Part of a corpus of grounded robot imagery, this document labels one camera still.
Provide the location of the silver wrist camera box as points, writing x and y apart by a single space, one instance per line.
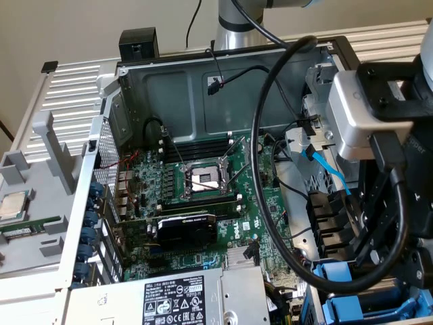
348 115

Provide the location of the hard disk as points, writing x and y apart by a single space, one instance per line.
333 271

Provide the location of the green motherboard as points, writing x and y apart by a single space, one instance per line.
236 210

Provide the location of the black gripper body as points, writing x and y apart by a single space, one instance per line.
423 189

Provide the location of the metal drive cage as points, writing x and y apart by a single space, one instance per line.
314 111

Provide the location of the grey power supply unit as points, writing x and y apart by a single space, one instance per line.
135 298

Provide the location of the black RAM slot bank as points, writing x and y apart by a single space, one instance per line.
199 204
199 149

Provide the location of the silver CPU chip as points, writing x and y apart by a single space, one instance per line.
13 206

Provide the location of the grey plastic parts rack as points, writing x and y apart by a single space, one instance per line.
50 203

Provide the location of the metal socket cover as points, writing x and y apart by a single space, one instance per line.
245 149

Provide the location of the grey metal disk bay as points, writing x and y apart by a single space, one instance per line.
429 304

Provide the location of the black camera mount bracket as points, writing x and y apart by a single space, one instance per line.
368 84

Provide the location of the open grey PC case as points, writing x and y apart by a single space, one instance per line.
176 98

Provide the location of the CPU socket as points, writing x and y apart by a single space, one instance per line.
203 177

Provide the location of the blue plastic disk carrier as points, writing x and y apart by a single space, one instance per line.
341 308

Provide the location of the dark blue slot latch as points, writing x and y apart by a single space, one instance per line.
91 219
89 235
96 188
85 253
82 271

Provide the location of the black plastic guide block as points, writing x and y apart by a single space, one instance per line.
324 216

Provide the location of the green RAM stick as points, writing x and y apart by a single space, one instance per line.
30 227

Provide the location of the black graphics card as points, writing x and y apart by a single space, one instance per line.
186 232

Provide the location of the silver finned heatsink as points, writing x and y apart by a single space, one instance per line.
235 257

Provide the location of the black box clamp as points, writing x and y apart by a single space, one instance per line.
138 42

